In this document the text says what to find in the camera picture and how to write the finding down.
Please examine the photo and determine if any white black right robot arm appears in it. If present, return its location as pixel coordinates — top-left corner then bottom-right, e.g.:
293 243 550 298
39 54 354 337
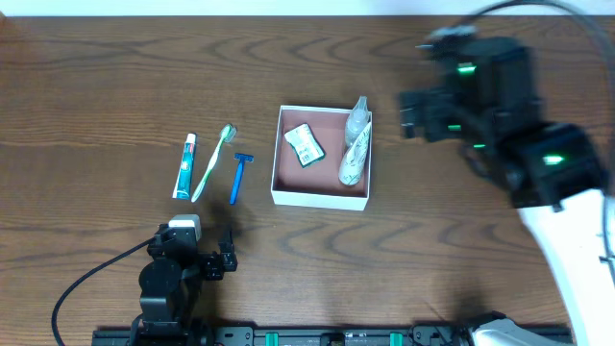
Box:
400 88 614 345

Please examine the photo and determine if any white tube gold cap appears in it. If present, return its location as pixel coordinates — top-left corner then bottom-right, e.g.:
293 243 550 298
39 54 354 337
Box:
338 122 372 185

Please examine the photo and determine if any blue disposable razor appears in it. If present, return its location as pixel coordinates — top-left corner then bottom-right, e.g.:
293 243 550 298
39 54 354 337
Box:
229 153 254 205

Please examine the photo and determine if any white box pink interior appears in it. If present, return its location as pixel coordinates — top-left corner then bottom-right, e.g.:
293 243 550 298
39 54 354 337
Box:
270 105 372 211

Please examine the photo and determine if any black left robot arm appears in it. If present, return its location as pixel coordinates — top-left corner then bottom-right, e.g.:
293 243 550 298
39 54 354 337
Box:
138 224 237 336

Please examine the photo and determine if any blue liquid clear bottle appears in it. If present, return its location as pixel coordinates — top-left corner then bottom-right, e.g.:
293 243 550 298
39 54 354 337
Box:
345 96 370 148

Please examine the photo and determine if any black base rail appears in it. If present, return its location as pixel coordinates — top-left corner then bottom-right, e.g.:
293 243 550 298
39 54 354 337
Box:
91 325 573 346

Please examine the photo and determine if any teal toothpaste tube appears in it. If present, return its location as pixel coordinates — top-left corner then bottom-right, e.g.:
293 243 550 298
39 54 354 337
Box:
172 133 197 200

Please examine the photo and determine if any green white soap bar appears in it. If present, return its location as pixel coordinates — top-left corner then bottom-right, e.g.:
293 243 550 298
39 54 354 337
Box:
284 123 326 168

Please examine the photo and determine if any green white toothbrush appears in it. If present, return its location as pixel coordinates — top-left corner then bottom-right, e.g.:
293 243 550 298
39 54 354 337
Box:
191 123 236 203

